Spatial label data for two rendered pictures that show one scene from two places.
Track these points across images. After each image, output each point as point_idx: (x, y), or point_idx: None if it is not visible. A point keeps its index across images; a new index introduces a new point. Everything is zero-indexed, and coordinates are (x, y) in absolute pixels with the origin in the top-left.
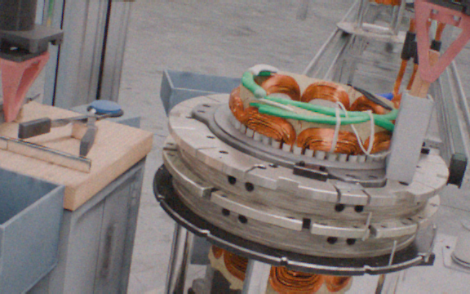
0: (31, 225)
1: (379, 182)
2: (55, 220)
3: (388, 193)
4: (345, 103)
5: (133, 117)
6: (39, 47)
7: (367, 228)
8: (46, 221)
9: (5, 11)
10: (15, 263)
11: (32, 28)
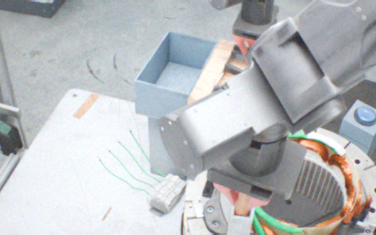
0: (157, 94)
1: (208, 226)
2: (182, 106)
3: (197, 232)
4: (341, 213)
5: (366, 131)
6: (237, 33)
7: (183, 232)
8: (172, 100)
9: (241, 8)
10: (146, 100)
11: (254, 24)
